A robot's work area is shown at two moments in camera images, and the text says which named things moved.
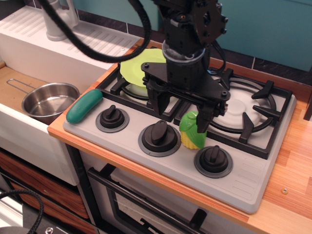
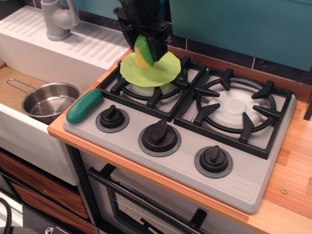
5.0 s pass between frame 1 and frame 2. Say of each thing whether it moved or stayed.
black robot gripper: moved
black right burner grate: stayed
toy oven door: stayed
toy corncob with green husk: moved
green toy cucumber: stayed
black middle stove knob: stayed
